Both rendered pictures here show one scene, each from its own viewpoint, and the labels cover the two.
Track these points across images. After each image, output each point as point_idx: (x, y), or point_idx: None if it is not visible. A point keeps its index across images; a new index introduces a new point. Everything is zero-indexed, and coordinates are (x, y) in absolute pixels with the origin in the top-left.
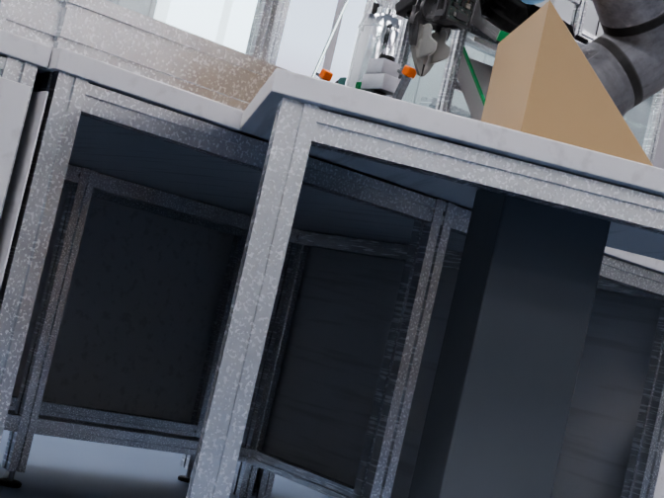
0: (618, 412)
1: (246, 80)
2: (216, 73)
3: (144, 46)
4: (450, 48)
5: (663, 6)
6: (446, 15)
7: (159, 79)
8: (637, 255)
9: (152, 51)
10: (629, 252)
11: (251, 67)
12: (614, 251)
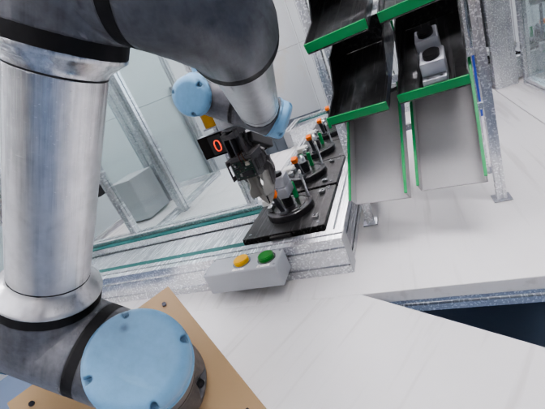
0: None
1: (161, 280)
2: (148, 283)
3: (119, 288)
4: (263, 189)
5: (54, 392)
6: (238, 178)
7: (134, 296)
8: (544, 281)
9: (123, 288)
10: (527, 282)
11: (159, 274)
12: (498, 289)
